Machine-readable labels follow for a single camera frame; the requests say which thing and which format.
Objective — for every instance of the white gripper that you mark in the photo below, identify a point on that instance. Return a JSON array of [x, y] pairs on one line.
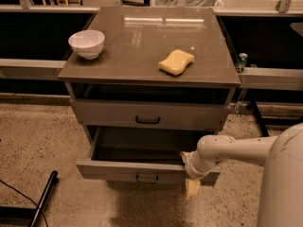
[[191, 168]]

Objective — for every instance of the grey drawer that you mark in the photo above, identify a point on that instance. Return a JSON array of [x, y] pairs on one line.
[[172, 116], [138, 155]]

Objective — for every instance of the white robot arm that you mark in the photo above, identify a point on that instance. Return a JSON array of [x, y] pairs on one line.
[[281, 193]]

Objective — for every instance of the grey top drawer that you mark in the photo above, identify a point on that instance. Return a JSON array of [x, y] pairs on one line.
[[172, 116]]

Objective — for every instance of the grey drawer cabinet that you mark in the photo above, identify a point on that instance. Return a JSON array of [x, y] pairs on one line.
[[127, 68]]

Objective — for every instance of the black stand leg with wheels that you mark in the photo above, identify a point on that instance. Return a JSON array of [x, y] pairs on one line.
[[252, 105]]

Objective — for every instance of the yellow sponge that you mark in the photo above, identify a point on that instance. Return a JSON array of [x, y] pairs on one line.
[[176, 62]]

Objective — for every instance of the green soda can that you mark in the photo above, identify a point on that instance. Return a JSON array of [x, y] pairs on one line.
[[242, 60]]

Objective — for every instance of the black pole on floor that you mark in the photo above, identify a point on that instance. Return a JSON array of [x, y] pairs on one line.
[[40, 206]]

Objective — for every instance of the white bowl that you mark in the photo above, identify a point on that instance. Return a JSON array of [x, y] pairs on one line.
[[87, 43]]

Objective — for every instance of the grey metal rail frame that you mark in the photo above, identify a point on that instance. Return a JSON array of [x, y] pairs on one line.
[[34, 41]]

